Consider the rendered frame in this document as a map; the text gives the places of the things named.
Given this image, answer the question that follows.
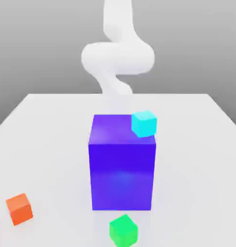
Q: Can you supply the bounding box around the small green cube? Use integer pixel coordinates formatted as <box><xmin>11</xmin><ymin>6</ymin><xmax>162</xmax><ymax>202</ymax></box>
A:
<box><xmin>109</xmin><ymin>214</ymin><xmax>139</xmax><ymax>247</ymax></box>

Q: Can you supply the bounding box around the small orange cube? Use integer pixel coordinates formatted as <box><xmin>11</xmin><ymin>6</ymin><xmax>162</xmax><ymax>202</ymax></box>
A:
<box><xmin>5</xmin><ymin>192</ymin><xmax>34</xmax><ymax>226</ymax></box>

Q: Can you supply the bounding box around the small cyan cube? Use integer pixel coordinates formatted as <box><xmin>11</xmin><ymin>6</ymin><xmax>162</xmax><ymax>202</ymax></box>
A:
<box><xmin>131</xmin><ymin>110</ymin><xmax>157</xmax><ymax>138</ymax></box>

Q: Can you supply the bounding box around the large purple box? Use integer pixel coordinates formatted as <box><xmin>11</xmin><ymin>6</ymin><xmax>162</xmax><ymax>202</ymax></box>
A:
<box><xmin>88</xmin><ymin>114</ymin><xmax>157</xmax><ymax>211</ymax></box>

